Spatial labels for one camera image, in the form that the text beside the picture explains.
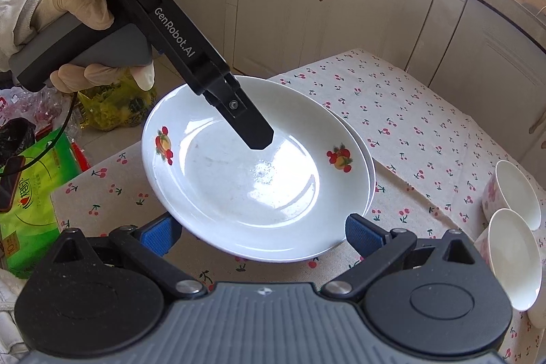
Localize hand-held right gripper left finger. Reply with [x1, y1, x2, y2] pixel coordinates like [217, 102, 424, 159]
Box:
[47, 213, 208, 299]

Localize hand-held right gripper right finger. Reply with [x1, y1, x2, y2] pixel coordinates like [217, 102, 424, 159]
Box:
[323, 213, 498, 299]

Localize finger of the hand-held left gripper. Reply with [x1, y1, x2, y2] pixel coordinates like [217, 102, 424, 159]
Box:
[204, 83, 274, 150]

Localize white plate fruit print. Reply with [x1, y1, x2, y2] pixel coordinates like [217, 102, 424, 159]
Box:
[333, 112, 377, 220]
[142, 75, 370, 263]

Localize white bowl pink flowers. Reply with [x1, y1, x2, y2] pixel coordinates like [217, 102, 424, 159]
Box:
[482, 159, 542, 232]
[474, 208, 543, 311]

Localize person's left forearm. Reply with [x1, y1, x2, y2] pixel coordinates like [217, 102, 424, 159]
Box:
[0, 0, 69, 72]

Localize person's left hand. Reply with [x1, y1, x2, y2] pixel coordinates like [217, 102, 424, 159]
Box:
[33, 0, 155, 94]

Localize cherry print tablecloth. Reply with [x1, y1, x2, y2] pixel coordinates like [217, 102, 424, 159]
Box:
[51, 48, 546, 360]

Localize green package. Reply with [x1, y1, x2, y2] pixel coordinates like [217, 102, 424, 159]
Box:
[0, 127, 83, 279]

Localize yellow plastic bag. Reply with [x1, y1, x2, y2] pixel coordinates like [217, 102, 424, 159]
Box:
[77, 70, 158, 133]

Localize dark brown box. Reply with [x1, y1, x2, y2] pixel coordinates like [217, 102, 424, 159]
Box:
[0, 157, 27, 214]

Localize person's white jacket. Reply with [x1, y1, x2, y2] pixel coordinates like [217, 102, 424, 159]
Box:
[0, 268, 32, 360]

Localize white bag red print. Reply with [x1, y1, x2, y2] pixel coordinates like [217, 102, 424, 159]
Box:
[0, 88, 80, 134]

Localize black plastic bag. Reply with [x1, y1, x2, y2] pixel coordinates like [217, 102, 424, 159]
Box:
[0, 117, 37, 168]

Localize black cable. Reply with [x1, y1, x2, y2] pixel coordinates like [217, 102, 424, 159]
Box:
[0, 90, 80, 178]

